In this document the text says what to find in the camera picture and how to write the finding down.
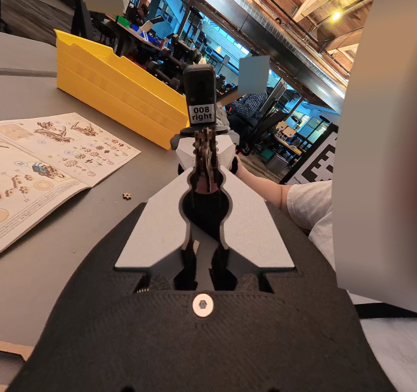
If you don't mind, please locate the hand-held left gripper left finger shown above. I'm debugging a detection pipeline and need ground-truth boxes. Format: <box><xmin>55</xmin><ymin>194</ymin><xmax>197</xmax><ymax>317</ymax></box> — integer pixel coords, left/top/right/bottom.
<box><xmin>115</xmin><ymin>167</ymin><xmax>197</xmax><ymax>290</ymax></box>

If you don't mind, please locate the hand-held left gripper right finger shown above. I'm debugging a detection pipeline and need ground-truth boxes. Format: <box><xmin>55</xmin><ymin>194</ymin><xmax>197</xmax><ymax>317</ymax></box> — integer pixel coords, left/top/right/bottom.
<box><xmin>208</xmin><ymin>167</ymin><xmax>295</xmax><ymax>290</ymax></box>

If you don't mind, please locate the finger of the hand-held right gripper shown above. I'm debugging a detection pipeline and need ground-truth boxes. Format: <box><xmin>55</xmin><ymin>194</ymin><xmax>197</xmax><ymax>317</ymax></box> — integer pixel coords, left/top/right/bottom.
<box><xmin>175</xmin><ymin>136</ymin><xmax>197</xmax><ymax>172</ymax></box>
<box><xmin>215</xmin><ymin>134</ymin><xmax>236</xmax><ymax>171</ymax></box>

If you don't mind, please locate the small wooden gear assembly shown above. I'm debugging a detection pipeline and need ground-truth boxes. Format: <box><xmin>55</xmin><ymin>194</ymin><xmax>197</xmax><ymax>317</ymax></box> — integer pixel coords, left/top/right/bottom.
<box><xmin>188</xmin><ymin>128</ymin><xmax>219</xmax><ymax>192</ymax></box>

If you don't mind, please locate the person's right forearm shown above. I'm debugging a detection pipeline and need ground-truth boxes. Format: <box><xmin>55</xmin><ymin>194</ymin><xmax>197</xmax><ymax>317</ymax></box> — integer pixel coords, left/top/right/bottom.
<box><xmin>236</xmin><ymin>164</ymin><xmax>294</xmax><ymax>210</ymax></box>

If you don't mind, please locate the laser-cut wooden parts sheet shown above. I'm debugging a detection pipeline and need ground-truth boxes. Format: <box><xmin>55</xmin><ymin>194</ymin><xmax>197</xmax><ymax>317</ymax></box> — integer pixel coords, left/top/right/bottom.
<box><xmin>0</xmin><ymin>341</ymin><xmax>35</xmax><ymax>362</ymax></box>

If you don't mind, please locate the person's right hand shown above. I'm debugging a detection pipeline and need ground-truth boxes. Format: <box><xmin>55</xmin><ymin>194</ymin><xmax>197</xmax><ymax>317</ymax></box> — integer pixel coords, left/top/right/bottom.
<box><xmin>195</xmin><ymin>175</ymin><xmax>218</xmax><ymax>193</ymax></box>

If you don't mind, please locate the rack of black dumbbells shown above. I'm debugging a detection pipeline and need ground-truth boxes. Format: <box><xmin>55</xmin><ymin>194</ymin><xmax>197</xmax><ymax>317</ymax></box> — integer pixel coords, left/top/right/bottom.
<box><xmin>145</xmin><ymin>34</ymin><xmax>209</xmax><ymax>91</ymax></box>

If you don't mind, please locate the black office chair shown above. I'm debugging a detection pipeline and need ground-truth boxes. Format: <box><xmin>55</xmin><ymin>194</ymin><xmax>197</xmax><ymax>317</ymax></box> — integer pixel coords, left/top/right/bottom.
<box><xmin>239</xmin><ymin>110</ymin><xmax>287</xmax><ymax>156</ymax></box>

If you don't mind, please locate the black computer monitor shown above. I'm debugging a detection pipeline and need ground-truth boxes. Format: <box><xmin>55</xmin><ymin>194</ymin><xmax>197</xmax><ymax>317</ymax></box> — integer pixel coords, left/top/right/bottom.
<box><xmin>259</xmin><ymin>79</ymin><xmax>288</xmax><ymax>116</ymax></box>

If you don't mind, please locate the yellow plastic bin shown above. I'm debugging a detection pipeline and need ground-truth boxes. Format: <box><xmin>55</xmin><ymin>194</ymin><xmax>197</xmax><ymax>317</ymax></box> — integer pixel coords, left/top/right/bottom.
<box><xmin>54</xmin><ymin>29</ymin><xmax>191</xmax><ymax>150</ymax></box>

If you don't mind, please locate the framed marker sign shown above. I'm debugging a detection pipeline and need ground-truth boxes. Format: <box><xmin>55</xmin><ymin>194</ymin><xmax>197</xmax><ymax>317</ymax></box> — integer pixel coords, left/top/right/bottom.
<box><xmin>280</xmin><ymin>123</ymin><xmax>339</xmax><ymax>185</ymax></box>

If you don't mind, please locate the open instruction booklet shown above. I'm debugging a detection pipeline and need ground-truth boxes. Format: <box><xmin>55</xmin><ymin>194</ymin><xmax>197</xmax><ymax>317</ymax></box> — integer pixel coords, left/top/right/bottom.
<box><xmin>0</xmin><ymin>112</ymin><xmax>141</xmax><ymax>254</ymax></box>

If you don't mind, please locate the metal ventilation duct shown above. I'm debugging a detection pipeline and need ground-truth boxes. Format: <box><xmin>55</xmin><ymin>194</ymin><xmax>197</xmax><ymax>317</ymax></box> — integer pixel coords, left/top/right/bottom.
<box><xmin>235</xmin><ymin>0</ymin><xmax>326</xmax><ymax>54</ymax></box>

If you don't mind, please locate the black lanyard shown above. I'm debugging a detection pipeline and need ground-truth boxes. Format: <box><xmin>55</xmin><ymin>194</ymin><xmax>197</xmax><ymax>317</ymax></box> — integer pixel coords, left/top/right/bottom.
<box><xmin>355</xmin><ymin>302</ymin><xmax>417</xmax><ymax>319</ymax></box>

